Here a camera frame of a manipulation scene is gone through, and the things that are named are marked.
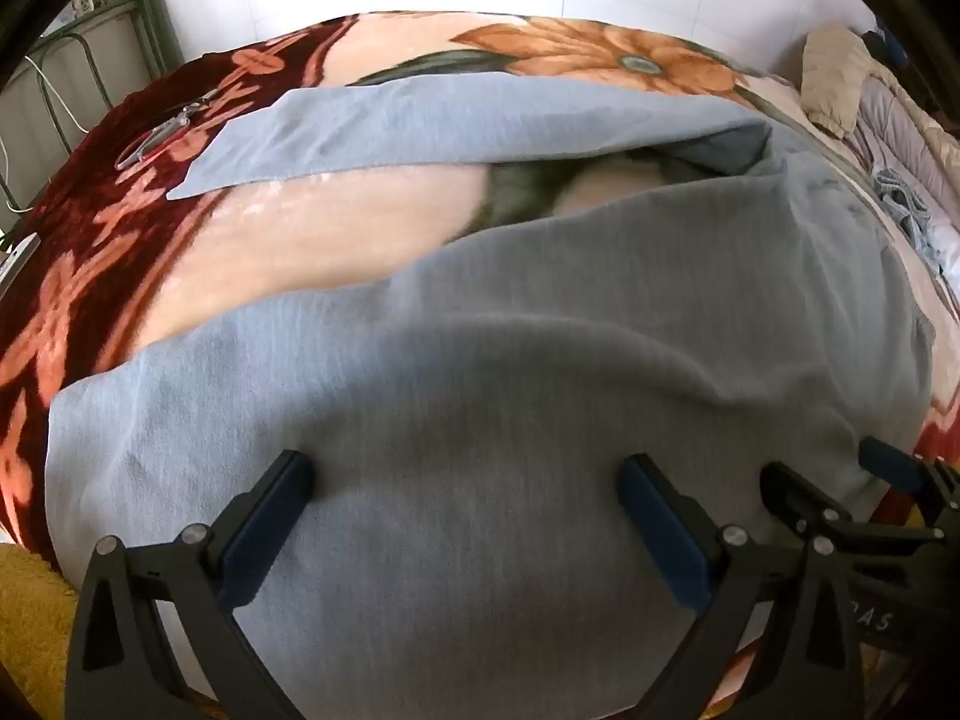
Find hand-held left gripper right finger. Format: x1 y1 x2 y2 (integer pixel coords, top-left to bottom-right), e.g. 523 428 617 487
615 454 935 720

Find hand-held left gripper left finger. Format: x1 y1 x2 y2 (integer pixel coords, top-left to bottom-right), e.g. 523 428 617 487
64 450 316 720

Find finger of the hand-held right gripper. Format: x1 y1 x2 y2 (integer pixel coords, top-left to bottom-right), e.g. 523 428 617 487
759 461 852 541
859 435 960 533

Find grey pants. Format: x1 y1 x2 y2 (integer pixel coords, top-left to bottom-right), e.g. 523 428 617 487
45 79 935 720

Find white cloth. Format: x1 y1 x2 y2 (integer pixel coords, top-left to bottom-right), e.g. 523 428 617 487
926 221 960 293

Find yellow fluffy mat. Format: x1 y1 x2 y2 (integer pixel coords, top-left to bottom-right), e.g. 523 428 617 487
0 544 80 691

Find blue striped cloth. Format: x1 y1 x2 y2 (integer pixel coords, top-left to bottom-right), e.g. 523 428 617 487
874 165 960 271

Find floral fleece blanket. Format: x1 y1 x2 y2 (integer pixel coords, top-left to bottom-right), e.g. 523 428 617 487
0 11 960 720

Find pale quilted duvet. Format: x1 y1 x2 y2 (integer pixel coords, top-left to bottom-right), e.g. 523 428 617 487
847 52 960 226

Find white remote control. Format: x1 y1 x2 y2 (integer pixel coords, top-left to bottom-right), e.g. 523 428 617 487
0 235 40 278

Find beige pillow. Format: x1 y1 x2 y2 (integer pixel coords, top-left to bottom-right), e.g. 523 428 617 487
801 22 878 136

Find dark blue cloth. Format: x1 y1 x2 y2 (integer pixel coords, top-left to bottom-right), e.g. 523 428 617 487
862 28 910 70

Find green metal rack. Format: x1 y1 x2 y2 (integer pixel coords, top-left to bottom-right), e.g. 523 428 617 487
0 0 185 241

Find red handled scissors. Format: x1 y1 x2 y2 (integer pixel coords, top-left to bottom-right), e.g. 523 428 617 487
116 90 222 170

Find white cable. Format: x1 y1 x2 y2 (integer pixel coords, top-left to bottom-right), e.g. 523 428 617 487
0 52 87 215

